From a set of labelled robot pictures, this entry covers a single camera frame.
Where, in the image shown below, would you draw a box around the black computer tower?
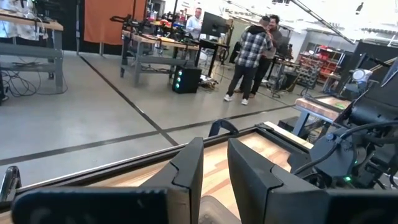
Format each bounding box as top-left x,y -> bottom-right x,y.
172,65 -> 202,95

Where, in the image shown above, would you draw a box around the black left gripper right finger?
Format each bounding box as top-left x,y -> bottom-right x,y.
227,138 -> 398,224

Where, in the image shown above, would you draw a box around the orange wall panel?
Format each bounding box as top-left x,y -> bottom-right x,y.
83,0 -> 147,46

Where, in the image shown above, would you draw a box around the grey metal workbench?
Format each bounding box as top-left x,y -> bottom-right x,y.
119,29 -> 200,86
0,12 -> 65,94

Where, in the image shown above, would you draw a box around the shelf with red bins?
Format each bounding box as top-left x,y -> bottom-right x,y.
297,46 -> 345,90

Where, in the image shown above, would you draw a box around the black monitor desk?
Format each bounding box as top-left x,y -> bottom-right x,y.
195,37 -> 231,78

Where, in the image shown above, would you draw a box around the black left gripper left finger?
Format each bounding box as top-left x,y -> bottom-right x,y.
11,136 -> 205,224

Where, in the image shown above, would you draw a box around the black clamp handle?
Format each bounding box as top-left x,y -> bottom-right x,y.
207,118 -> 239,138
0,166 -> 22,203

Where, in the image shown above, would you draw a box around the black computer monitor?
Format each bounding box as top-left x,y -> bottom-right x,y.
200,11 -> 229,38

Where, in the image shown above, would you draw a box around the black partition panel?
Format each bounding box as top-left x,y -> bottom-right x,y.
337,40 -> 398,94

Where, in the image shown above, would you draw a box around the black boom pole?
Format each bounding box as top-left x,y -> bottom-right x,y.
289,0 -> 356,45

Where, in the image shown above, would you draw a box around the workbench with grey legs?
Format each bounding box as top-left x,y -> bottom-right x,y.
292,95 -> 354,138

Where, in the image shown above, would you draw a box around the person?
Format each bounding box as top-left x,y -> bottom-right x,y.
248,14 -> 284,100
223,16 -> 274,106
185,7 -> 203,40

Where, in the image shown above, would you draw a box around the white round lamp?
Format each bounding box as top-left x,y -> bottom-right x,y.
352,68 -> 373,83

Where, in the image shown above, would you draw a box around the black floor cables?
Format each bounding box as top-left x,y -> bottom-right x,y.
1,70 -> 68,97

